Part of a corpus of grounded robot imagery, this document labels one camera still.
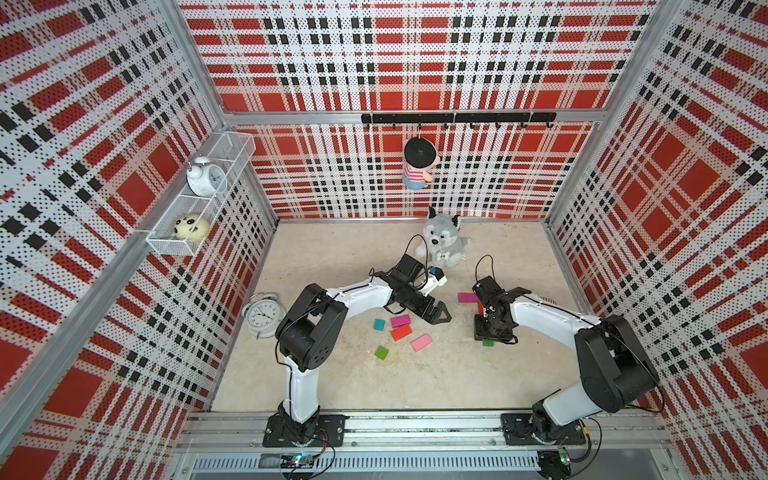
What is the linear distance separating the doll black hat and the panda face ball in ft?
2.01

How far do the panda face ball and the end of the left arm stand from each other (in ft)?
1.37

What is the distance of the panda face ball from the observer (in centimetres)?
65

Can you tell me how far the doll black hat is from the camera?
0.94 metres

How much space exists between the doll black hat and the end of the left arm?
335 mm
